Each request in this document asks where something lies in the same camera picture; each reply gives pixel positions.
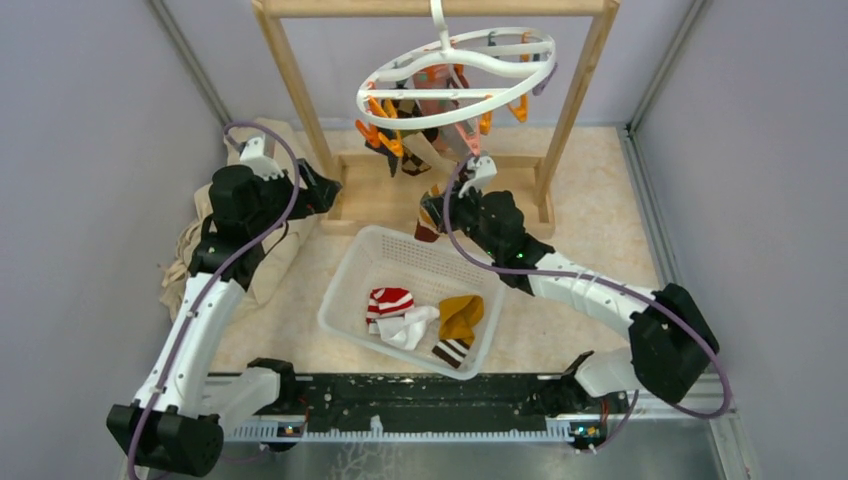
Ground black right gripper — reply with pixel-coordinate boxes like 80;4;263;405
423;178;502;259

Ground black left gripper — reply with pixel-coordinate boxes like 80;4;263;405
248;157;341;238

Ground beige striped ribbed sock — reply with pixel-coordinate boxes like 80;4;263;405
413;184;446;243

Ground mustard yellow sock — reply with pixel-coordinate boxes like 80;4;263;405
438;295;485;347

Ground red white striped sock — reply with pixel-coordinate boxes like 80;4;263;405
365;287;415;325

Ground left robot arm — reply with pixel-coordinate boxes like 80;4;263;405
106;158;342;478

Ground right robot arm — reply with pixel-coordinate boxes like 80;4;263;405
421;190;720;412

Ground white round clip hanger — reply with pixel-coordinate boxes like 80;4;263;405
355;1;558;131

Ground beige crumpled cloth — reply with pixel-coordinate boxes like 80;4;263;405
160;117;318;321

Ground white perforated plastic basket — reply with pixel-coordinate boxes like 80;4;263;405
317;226;505;380

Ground orange clothes clip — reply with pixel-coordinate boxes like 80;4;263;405
355;120;404;159

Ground pink sock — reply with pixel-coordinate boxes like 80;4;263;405
413;66;485;160

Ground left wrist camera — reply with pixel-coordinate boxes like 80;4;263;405
239;134;283;181

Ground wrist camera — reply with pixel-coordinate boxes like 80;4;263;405
239;134;283;181
458;154;498;198

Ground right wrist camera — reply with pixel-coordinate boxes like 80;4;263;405
458;154;498;198

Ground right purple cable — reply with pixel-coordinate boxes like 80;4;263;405
442;158;733;458

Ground wooden hanger stand frame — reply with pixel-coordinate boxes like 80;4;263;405
252;1;620;239

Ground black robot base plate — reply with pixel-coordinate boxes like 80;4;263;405
258;372;630;434

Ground aluminium rail front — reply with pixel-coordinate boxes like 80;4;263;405
135;374;737;445

